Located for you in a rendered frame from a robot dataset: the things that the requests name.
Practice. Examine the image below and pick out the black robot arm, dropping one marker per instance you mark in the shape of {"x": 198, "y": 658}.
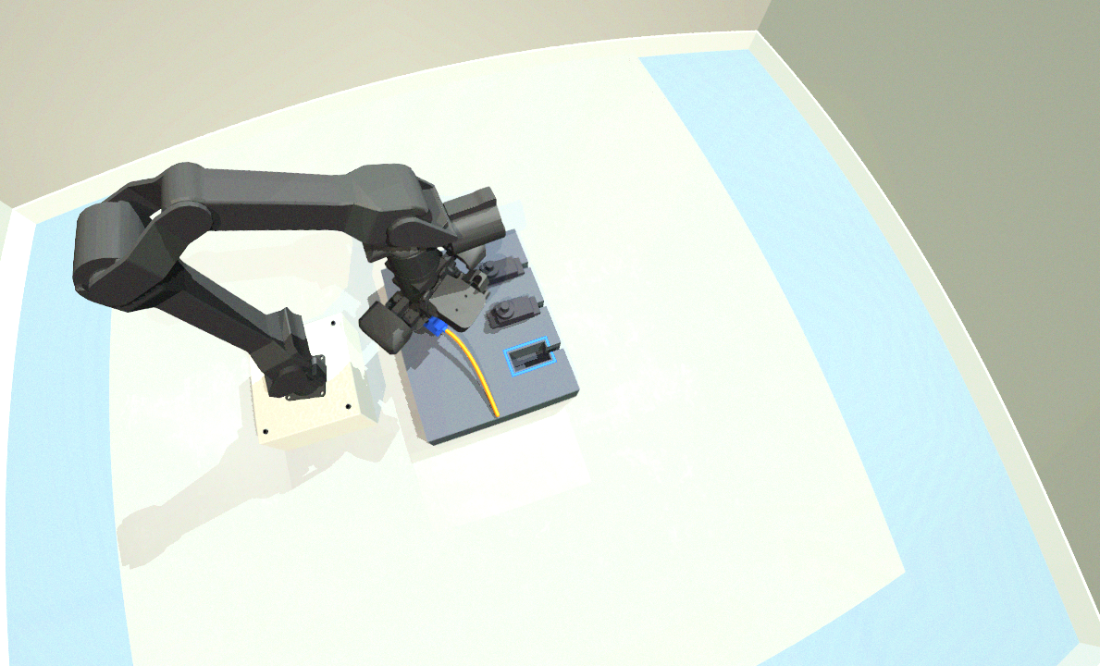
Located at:
{"x": 125, "y": 260}

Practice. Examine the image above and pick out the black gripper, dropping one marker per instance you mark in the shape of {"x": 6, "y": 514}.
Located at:
{"x": 391, "y": 325}

